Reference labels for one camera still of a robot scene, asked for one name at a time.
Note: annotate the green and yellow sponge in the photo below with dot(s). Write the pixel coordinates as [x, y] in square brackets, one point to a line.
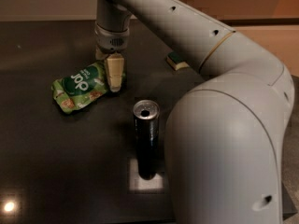
[175, 61]

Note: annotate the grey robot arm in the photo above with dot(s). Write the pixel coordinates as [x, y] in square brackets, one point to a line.
[223, 139]

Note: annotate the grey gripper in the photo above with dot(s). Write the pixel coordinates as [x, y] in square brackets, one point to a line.
[111, 41]

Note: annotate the blue silver energy drink can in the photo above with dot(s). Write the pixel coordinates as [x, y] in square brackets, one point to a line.
[146, 119]

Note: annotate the green rice chip bag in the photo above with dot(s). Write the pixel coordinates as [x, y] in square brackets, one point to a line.
[75, 92]

